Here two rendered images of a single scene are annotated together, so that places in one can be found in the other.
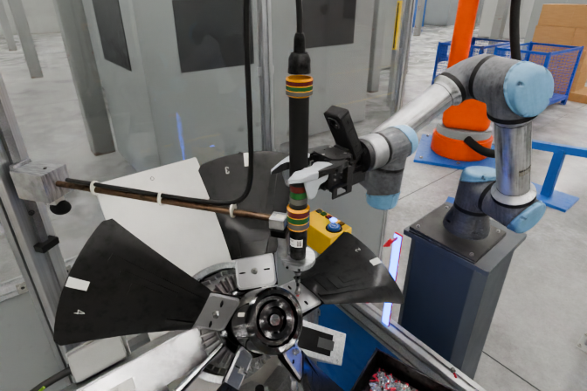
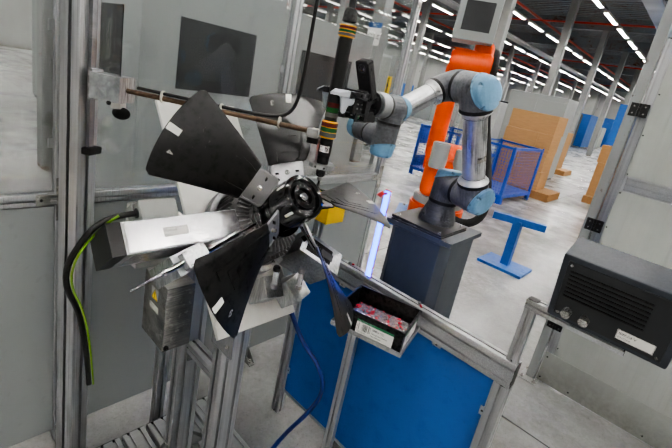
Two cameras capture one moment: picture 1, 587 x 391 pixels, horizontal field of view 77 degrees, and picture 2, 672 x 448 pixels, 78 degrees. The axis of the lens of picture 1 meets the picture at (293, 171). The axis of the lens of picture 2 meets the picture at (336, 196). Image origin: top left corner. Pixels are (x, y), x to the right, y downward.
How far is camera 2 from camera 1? 57 cm
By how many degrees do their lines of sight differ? 14
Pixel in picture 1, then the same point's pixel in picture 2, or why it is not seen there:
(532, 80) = (488, 83)
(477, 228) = (445, 217)
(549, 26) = (518, 128)
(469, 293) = (435, 268)
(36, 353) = (29, 276)
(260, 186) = (297, 116)
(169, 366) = (214, 228)
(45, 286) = (78, 190)
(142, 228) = not seen: hidden behind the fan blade
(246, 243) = (282, 153)
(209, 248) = not seen: hidden behind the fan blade
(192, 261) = not seen: hidden behind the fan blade
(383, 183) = (384, 134)
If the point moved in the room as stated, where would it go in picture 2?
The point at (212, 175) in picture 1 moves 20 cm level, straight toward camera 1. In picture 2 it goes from (260, 105) to (276, 116)
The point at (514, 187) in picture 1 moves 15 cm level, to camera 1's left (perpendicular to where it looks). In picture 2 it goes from (473, 172) to (435, 166)
